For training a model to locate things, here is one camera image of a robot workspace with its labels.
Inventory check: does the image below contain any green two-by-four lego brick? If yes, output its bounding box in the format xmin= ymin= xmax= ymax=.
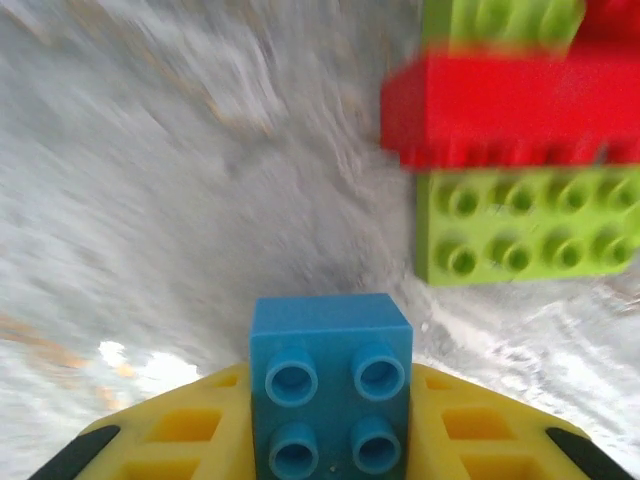
xmin=421 ymin=0 xmax=587 ymax=57
xmin=414 ymin=166 xmax=640 ymax=288

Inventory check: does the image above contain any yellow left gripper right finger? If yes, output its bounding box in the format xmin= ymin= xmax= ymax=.
xmin=409 ymin=362 xmax=636 ymax=480

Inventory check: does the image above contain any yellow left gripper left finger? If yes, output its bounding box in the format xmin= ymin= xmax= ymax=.
xmin=29 ymin=362 xmax=257 ymax=480

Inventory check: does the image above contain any blue two-by-two lego brick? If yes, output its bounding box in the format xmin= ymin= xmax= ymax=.
xmin=249 ymin=293 xmax=415 ymax=480

